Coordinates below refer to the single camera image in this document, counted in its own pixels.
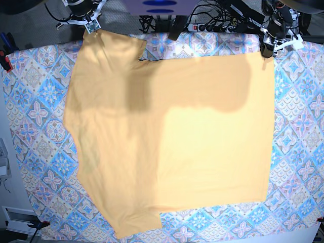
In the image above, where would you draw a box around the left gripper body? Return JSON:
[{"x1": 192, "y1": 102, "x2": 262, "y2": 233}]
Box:
[{"x1": 260, "y1": 23, "x2": 303, "y2": 58}]

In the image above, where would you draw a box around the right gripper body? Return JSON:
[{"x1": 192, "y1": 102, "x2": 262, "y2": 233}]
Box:
[{"x1": 57, "y1": 7, "x2": 101, "y2": 33}]

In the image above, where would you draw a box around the yellow T-shirt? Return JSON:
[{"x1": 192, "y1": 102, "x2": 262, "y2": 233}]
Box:
[{"x1": 63, "y1": 30, "x2": 275, "y2": 238}]

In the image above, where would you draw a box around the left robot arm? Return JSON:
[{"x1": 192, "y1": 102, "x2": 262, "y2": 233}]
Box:
[{"x1": 260, "y1": 1, "x2": 303, "y2": 58}]

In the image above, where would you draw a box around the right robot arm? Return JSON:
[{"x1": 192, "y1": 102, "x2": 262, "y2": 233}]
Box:
[{"x1": 56, "y1": 0, "x2": 107, "y2": 34}]

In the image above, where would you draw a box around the left edge red clamp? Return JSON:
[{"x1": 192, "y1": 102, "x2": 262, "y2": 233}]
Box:
[{"x1": 1, "y1": 32, "x2": 19, "y2": 73}]

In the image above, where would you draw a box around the black centre table clamp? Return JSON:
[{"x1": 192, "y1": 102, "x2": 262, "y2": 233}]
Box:
[{"x1": 168, "y1": 15, "x2": 188, "y2": 41}]

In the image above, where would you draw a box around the bottom left orange clamp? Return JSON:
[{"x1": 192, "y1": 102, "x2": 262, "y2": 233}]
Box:
[{"x1": 27, "y1": 220, "x2": 50, "y2": 236}]

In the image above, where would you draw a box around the white power strip red switch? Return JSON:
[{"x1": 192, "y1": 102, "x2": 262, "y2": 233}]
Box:
[{"x1": 187, "y1": 23, "x2": 236, "y2": 33}]

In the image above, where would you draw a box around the white wall trunking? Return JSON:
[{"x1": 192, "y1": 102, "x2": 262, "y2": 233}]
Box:
[{"x1": 2, "y1": 206, "x2": 38, "y2": 235}]

